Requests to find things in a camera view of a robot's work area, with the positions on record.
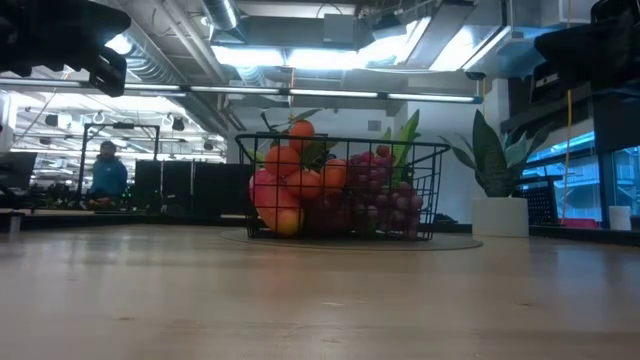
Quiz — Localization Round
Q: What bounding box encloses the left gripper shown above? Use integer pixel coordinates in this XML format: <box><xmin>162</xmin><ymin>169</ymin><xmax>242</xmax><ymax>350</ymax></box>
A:
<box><xmin>0</xmin><ymin>0</ymin><xmax>132</xmax><ymax>99</ymax></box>

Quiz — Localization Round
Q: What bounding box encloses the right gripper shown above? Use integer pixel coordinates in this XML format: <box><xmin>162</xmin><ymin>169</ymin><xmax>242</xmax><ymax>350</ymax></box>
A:
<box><xmin>529</xmin><ymin>0</ymin><xmax>640</xmax><ymax>104</ymax></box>

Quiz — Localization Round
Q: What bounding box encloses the tangerine cluster with leaves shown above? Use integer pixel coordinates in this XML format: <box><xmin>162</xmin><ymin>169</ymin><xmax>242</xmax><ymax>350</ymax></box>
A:
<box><xmin>285</xmin><ymin>158</ymin><xmax>349</xmax><ymax>201</ymax></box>
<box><xmin>259</xmin><ymin>107</ymin><xmax>337</xmax><ymax>174</ymax></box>

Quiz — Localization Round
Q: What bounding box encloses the red orange mango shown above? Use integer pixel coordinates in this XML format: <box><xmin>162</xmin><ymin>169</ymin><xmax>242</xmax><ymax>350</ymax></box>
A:
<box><xmin>248</xmin><ymin>168</ymin><xmax>305</xmax><ymax>237</ymax></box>

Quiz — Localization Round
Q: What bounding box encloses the person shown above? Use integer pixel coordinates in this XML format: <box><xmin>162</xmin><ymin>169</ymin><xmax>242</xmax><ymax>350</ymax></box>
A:
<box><xmin>88</xmin><ymin>140</ymin><xmax>130</xmax><ymax>210</ymax></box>

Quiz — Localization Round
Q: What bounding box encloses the black perforated cart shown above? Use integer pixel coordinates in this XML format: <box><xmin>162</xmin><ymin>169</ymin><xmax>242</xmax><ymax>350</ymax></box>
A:
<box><xmin>514</xmin><ymin>173</ymin><xmax>565</xmax><ymax>227</ymax></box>

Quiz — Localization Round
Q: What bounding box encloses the dark monitor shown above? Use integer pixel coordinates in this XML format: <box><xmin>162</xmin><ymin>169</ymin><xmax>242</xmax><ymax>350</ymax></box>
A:
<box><xmin>0</xmin><ymin>151</ymin><xmax>39</xmax><ymax>192</ymax></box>

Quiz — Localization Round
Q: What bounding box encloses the snake plant in white pot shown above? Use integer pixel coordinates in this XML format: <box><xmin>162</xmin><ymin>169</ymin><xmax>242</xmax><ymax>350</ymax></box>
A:
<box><xmin>438</xmin><ymin>108</ymin><xmax>551</xmax><ymax>239</ymax></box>

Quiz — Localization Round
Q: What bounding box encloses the red flat box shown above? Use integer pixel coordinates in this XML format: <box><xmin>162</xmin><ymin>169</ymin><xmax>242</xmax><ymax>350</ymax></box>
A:
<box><xmin>559</xmin><ymin>217</ymin><xmax>601</xmax><ymax>230</ymax></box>

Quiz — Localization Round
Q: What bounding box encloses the white cylinder cup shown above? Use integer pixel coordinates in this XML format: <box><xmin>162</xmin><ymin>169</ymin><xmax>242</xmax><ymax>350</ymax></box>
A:
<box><xmin>608</xmin><ymin>204</ymin><xmax>633</xmax><ymax>232</ymax></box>

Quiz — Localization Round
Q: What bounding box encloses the black cabinet row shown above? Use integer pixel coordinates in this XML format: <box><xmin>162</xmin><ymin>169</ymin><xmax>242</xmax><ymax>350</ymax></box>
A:
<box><xmin>133</xmin><ymin>158</ymin><xmax>254</xmax><ymax>217</ymax></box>

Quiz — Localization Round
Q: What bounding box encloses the round grey mat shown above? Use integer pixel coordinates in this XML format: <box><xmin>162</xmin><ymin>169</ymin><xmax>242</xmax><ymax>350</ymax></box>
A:
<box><xmin>218</xmin><ymin>227</ymin><xmax>484</xmax><ymax>253</ymax></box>

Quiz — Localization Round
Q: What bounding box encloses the long ceiling tube light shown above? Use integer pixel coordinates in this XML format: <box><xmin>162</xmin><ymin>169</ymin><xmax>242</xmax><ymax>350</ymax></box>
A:
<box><xmin>0</xmin><ymin>77</ymin><xmax>484</xmax><ymax>105</ymax></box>

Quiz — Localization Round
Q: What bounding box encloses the black metal rig frame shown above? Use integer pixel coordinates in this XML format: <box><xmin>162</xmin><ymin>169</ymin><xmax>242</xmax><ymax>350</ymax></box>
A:
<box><xmin>78</xmin><ymin>122</ymin><xmax>162</xmax><ymax>211</ymax></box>

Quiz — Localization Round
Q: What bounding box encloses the rectangular silver air duct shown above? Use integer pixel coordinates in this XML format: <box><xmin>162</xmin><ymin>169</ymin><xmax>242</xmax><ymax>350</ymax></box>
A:
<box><xmin>399</xmin><ymin>0</ymin><xmax>614</xmax><ymax>79</ymax></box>

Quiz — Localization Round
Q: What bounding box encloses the round silver air duct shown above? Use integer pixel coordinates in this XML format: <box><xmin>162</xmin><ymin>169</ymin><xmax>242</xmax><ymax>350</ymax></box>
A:
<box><xmin>199</xmin><ymin>0</ymin><xmax>242</xmax><ymax>32</ymax></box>

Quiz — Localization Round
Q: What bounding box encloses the black table frame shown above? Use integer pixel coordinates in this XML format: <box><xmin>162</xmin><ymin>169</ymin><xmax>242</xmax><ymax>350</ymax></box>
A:
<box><xmin>0</xmin><ymin>209</ymin><xmax>640</xmax><ymax>247</ymax></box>

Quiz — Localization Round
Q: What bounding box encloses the black wire basket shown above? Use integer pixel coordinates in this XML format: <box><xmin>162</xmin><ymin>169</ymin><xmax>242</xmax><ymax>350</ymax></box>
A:
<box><xmin>234</xmin><ymin>132</ymin><xmax>452</xmax><ymax>242</ymax></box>

